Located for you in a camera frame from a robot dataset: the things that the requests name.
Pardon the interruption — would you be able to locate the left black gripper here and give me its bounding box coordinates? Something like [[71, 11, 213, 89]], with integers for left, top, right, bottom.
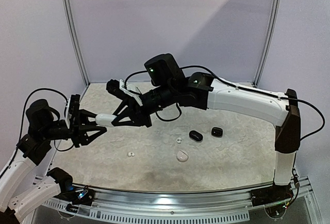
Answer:
[[41, 109, 107, 147]]

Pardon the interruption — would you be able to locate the white oval charging case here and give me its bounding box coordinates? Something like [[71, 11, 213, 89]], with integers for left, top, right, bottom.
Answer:
[[95, 114, 116, 127]]

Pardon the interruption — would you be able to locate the pinkish white round case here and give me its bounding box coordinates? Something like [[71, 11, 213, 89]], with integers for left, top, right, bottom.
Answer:
[[176, 150, 189, 163]]

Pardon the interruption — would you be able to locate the black charging case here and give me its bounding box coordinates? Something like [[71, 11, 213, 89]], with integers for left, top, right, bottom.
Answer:
[[189, 130, 203, 142], [211, 127, 223, 137]]

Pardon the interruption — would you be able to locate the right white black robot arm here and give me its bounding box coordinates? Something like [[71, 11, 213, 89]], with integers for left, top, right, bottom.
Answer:
[[106, 54, 303, 201]]

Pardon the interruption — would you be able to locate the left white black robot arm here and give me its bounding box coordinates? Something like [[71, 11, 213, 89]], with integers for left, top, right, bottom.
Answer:
[[1, 99, 107, 222]]

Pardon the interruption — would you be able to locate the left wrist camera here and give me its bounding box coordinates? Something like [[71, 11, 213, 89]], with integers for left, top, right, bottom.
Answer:
[[64, 94, 80, 128]]

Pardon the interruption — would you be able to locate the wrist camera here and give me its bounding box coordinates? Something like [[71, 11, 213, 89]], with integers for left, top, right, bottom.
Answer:
[[64, 94, 80, 128], [106, 79, 142, 106]]

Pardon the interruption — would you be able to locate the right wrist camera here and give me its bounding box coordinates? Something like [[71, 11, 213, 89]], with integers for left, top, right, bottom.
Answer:
[[106, 79, 142, 106]]

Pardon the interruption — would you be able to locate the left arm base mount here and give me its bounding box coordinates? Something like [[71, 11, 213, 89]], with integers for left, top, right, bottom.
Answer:
[[46, 167, 95, 206]]

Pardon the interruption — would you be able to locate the aluminium front rail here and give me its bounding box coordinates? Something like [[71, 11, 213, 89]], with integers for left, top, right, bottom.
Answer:
[[26, 177, 323, 223]]

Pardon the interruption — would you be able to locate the left aluminium corner post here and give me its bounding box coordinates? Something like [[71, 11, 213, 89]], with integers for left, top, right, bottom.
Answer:
[[62, 0, 90, 86]]

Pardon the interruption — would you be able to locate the aluminium corner post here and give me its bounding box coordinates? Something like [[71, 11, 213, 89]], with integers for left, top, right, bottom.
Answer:
[[253, 0, 280, 87], [62, 0, 90, 86]]

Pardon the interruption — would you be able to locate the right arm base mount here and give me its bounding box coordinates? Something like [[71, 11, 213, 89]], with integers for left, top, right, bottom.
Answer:
[[250, 183, 300, 208]]

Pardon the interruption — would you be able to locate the right aluminium corner post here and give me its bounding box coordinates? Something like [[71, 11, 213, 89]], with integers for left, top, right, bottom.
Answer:
[[253, 0, 280, 87]]

